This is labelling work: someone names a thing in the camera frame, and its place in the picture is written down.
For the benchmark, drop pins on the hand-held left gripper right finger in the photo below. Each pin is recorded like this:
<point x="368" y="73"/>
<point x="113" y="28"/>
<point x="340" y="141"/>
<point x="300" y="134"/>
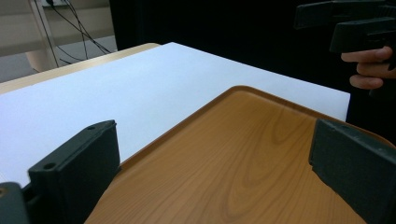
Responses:
<point x="355" y="161"/>

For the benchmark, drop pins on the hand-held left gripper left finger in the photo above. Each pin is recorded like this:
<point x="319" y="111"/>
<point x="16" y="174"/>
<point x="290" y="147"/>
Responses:
<point x="77" y="168"/>

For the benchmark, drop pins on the beige furniture leg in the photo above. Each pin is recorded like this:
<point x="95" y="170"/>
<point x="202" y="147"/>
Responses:
<point x="42" y="40"/>

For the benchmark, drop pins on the black curtain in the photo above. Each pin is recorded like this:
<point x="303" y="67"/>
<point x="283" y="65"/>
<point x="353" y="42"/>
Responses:
<point x="236" y="28"/>

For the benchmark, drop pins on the wooden tray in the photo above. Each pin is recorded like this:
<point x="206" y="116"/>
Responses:
<point x="236" y="168"/>

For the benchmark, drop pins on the white table cover sheet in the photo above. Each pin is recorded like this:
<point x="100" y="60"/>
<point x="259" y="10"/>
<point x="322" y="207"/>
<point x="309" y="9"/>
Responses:
<point x="149" y="93"/>

